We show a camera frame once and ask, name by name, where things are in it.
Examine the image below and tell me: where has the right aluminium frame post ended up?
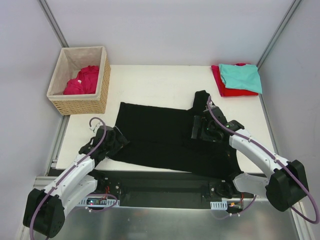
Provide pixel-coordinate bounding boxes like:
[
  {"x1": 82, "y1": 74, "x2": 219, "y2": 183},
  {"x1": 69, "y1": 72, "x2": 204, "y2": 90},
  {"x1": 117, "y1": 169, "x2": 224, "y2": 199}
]
[{"x1": 257, "y1": 0, "x2": 303, "y2": 70}]

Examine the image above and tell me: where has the black daisy print t-shirt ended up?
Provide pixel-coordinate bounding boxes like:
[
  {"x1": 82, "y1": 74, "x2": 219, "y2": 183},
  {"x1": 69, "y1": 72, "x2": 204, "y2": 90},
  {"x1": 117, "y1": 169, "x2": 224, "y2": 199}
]
[{"x1": 112, "y1": 90, "x2": 242, "y2": 180}]

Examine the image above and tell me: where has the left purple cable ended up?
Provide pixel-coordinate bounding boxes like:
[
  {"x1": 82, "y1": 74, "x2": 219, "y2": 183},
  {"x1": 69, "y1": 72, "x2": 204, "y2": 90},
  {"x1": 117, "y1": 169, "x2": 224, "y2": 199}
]
[{"x1": 29, "y1": 116, "x2": 118, "y2": 240}]

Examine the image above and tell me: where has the purple cable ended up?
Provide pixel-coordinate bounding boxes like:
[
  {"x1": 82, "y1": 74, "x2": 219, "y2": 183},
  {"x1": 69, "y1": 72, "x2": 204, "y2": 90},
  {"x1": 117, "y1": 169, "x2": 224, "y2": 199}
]
[
  {"x1": 29, "y1": 116, "x2": 118, "y2": 240},
  {"x1": 207, "y1": 96, "x2": 319, "y2": 224}
]

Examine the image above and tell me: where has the aluminium frame post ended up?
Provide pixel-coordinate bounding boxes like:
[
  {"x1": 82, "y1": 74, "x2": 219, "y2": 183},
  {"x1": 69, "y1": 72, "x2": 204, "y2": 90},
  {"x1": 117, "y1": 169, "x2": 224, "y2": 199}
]
[
  {"x1": 257, "y1": 0, "x2": 303, "y2": 70},
  {"x1": 37, "y1": 0, "x2": 69, "y2": 48}
]

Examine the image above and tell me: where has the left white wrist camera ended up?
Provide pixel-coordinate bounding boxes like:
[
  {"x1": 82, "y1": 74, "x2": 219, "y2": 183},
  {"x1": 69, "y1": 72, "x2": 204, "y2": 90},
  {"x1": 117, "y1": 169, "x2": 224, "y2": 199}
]
[{"x1": 89, "y1": 123, "x2": 101, "y2": 133}]

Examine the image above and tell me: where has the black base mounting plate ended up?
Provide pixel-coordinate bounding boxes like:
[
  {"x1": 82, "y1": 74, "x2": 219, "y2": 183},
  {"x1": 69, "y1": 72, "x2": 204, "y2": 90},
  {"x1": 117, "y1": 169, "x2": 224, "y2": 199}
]
[{"x1": 89, "y1": 170, "x2": 253, "y2": 209}]

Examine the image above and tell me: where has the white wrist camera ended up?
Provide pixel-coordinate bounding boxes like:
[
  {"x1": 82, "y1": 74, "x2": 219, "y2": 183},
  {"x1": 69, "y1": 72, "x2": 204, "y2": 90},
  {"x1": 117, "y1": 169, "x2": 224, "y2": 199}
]
[
  {"x1": 89, "y1": 123, "x2": 101, "y2": 133},
  {"x1": 207, "y1": 100, "x2": 217, "y2": 111}
]

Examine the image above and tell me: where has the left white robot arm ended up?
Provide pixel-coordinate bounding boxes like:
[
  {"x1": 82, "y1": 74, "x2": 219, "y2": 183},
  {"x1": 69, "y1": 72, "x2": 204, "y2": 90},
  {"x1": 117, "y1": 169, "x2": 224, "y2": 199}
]
[{"x1": 23, "y1": 126, "x2": 129, "y2": 238}]

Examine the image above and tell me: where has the white cable duct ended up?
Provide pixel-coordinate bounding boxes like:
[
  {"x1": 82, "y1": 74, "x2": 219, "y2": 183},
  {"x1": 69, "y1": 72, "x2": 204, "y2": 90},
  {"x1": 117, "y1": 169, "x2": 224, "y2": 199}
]
[
  {"x1": 76, "y1": 196, "x2": 120, "y2": 208},
  {"x1": 210, "y1": 200, "x2": 228, "y2": 211}
]

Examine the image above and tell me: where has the teal t-shirt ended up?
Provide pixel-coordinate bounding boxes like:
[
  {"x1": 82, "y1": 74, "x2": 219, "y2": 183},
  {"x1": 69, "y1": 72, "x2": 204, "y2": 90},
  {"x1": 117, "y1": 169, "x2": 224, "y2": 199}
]
[{"x1": 218, "y1": 64, "x2": 263, "y2": 94}]

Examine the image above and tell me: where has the left white cable duct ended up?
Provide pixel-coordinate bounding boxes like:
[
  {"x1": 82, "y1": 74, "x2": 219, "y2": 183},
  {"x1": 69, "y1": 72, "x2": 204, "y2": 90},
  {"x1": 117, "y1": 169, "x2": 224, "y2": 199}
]
[{"x1": 76, "y1": 196, "x2": 120, "y2": 208}]

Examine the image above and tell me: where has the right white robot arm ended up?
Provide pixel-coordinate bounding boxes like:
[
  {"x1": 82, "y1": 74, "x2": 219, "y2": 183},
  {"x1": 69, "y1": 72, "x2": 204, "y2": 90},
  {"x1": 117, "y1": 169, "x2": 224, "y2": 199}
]
[{"x1": 191, "y1": 105, "x2": 309, "y2": 212}]

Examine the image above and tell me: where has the red t-shirt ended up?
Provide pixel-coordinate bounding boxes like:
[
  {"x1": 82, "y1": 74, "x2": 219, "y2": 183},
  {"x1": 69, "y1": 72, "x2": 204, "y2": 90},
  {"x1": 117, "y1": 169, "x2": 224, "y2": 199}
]
[{"x1": 211, "y1": 62, "x2": 260, "y2": 98}]

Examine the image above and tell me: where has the wicker basket with liner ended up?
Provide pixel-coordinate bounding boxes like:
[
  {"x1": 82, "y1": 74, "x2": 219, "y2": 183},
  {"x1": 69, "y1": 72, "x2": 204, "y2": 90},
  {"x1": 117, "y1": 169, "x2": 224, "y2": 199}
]
[{"x1": 47, "y1": 46, "x2": 111, "y2": 116}]

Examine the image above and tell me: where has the pink t-shirt in basket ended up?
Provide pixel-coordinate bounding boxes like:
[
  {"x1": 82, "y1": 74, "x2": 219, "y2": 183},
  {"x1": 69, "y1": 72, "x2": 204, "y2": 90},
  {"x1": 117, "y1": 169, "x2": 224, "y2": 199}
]
[{"x1": 63, "y1": 65, "x2": 100, "y2": 95}]

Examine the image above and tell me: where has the right white cable duct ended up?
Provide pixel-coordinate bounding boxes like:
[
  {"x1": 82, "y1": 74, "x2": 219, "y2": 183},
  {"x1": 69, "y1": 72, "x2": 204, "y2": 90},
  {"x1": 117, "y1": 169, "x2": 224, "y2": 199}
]
[{"x1": 210, "y1": 200, "x2": 228, "y2": 211}]

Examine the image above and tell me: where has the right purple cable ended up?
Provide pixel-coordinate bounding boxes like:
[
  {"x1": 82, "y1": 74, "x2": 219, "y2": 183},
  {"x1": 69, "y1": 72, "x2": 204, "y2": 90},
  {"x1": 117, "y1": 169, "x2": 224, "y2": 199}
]
[{"x1": 207, "y1": 96, "x2": 319, "y2": 224}]

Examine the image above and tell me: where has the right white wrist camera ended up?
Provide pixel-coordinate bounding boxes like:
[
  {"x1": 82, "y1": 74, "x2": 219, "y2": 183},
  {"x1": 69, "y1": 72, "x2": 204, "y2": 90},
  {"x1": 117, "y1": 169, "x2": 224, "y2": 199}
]
[{"x1": 207, "y1": 100, "x2": 217, "y2": 111}]

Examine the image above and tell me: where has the left aluminium frame post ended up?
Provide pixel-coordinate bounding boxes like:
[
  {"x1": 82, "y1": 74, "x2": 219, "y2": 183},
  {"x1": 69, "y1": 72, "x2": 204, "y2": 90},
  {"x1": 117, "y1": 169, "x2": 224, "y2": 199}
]
[{"x1": 37, "y1": 0, "x2": 69, "y2": 48}]

